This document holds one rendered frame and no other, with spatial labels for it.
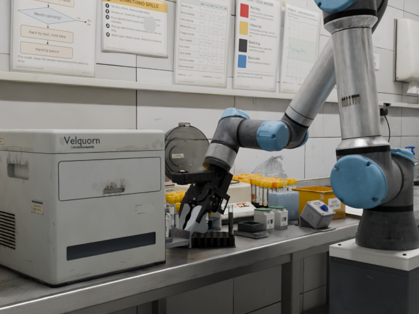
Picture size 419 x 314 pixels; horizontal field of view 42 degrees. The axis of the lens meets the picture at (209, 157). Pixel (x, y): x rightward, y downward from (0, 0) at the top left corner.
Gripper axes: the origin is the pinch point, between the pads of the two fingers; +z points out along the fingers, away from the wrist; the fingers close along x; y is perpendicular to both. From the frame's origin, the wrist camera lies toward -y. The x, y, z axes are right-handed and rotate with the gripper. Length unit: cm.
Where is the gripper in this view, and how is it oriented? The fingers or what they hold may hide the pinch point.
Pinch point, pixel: (183, 233)
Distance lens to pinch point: 132.7
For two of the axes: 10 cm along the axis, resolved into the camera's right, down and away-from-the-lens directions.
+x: -7.1, -0.4, 7.1
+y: 6.1, 4.7, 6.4
